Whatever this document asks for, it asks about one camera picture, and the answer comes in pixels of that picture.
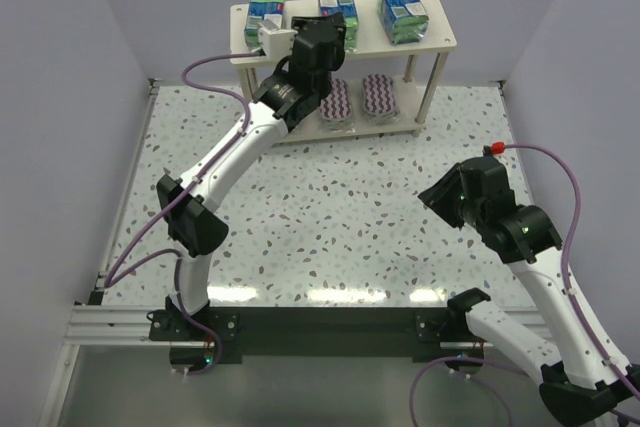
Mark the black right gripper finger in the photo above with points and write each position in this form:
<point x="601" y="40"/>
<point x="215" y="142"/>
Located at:
<point x="447" y="186"/>
<point x="445" y="206"/>

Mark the green sponge pack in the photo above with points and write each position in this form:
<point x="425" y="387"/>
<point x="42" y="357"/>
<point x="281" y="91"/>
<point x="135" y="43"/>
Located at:
<point x="347" y="8"/>
<point x="403" y="21"/>
<point x="259" y="11"/>

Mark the cream two-tier wooden shelf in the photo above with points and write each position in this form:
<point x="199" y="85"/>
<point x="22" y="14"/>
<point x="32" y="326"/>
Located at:
<point x="373" y="47"/>

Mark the purple wavy sponge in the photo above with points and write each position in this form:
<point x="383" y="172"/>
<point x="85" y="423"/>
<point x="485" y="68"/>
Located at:
<point x="379" y="103"/>
<point x="336" y="110"/>

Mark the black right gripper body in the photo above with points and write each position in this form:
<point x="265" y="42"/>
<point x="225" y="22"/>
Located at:
<point x="445" y="194"/>

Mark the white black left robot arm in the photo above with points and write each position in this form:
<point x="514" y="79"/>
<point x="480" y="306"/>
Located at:
<point x="295" y="89"/>

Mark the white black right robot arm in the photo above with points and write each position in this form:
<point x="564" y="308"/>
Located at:
<point x="580" y="374"/>

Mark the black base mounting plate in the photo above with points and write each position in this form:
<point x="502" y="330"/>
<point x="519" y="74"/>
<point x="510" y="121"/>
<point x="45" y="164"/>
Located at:
<point x="234" y="333"/>

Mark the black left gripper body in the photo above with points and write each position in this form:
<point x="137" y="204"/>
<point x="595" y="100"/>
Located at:
<point x="323" y="27"/>

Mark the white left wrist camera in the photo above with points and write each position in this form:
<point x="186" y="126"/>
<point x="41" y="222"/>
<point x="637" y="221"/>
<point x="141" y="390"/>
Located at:
<point x="276" y="43"/>

